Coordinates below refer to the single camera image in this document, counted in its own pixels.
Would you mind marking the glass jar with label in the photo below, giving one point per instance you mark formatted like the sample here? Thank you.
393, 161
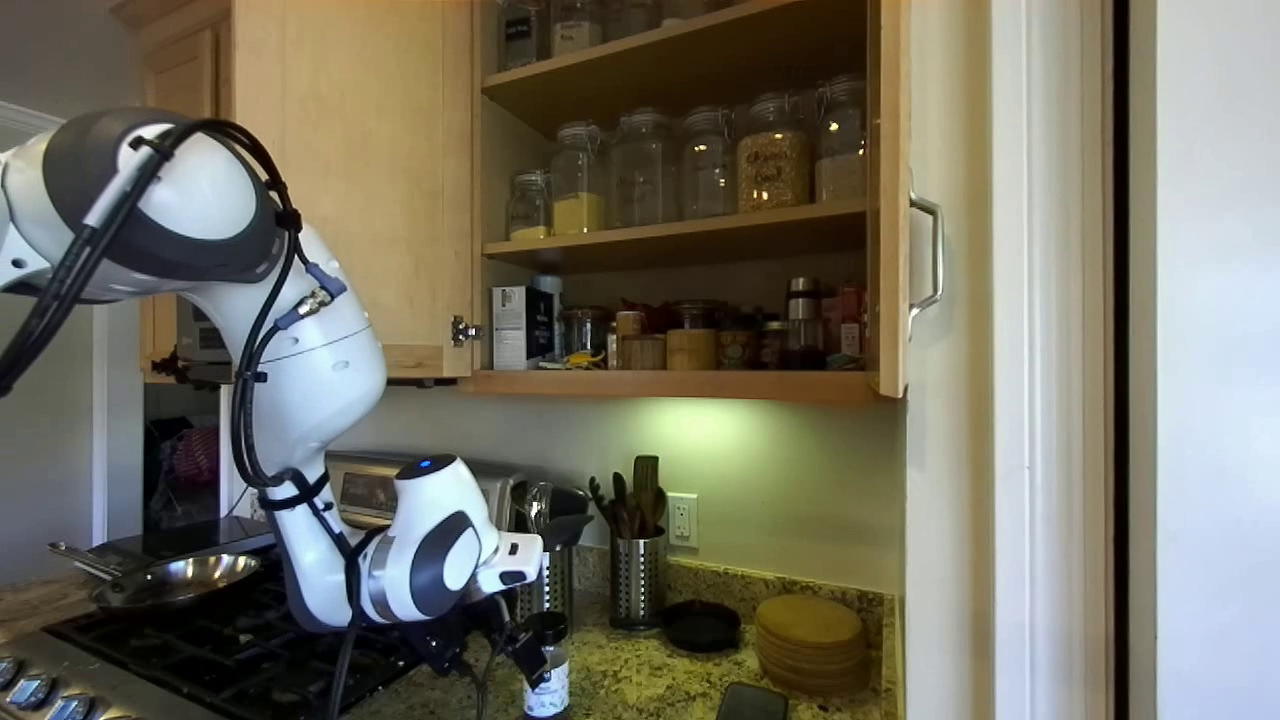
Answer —
775, 161

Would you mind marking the wooden wall cabinet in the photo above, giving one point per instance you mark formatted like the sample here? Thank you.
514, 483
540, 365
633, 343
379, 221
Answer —
664, 385

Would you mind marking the wooden microwave surround cabinet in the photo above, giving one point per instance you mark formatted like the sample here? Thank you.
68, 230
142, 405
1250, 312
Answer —
185, 75

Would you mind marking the white carton box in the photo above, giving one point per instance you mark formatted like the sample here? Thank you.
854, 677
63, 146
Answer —
508, 326

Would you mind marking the white door frame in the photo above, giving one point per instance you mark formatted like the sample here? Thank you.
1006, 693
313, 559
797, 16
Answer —
1054, 362

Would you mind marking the dark smartphone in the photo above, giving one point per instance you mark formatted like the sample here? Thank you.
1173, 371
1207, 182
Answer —
755, 707

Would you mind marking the tall jar yellow contents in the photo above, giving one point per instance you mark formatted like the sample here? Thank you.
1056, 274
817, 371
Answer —
577, 184

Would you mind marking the wooden cabinet door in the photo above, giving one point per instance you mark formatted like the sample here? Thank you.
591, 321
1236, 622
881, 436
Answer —
889, 202
360, 134

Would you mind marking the black panel with pink print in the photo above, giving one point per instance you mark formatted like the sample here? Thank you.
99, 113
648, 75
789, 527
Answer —
180, 467

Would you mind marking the steel frying pan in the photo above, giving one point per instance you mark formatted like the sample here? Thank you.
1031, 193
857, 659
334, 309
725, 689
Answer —
185, 579

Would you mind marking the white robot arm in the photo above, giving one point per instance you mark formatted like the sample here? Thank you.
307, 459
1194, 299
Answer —
320, 362

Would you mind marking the silver stove knob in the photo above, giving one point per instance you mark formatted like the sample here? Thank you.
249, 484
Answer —
75, 707
34, 689

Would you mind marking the steel ladle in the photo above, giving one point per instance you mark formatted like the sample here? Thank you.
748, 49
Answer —
529, 504

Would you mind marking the wooden spatula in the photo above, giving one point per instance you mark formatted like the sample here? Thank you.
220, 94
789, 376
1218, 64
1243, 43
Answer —
648, 493

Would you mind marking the stack of cork trivets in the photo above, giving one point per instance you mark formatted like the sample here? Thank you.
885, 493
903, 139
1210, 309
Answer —
805, 640

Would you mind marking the white wall outlet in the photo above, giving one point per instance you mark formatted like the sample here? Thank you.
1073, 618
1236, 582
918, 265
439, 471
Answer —
681, 521

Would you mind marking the spice jar white floral label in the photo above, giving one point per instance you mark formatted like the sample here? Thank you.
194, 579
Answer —
550, 696

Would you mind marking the red spice jar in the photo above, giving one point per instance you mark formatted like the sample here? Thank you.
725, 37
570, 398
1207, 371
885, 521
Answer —
849, 332

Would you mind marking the black spatula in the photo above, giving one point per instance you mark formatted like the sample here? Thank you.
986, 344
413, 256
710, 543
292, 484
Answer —
566, 518

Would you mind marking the round wooden container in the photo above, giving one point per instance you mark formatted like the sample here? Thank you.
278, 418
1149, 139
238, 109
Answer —
692, 350
644, 355

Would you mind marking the black carton box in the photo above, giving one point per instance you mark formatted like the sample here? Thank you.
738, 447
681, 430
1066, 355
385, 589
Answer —
547, 321

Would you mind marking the white door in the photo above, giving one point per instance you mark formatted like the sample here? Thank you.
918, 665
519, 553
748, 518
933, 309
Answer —
1221, 362

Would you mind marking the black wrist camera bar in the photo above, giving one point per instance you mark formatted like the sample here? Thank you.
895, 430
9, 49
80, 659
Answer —
432, 640

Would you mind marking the clear glass storage jar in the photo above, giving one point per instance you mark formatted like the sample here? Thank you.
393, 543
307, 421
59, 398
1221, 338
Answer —
577, 27
522, 34
707, 167
643, 174

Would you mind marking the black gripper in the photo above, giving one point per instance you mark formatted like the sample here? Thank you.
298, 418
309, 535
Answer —
496, 640

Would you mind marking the glass jar pale contents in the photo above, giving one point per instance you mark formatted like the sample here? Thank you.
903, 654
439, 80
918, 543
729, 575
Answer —
842, 146

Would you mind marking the stainless gas range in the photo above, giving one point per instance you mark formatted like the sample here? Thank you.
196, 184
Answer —
201, 654

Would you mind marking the small black dish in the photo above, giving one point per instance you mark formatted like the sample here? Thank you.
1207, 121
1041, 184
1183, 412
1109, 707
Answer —
703, 626

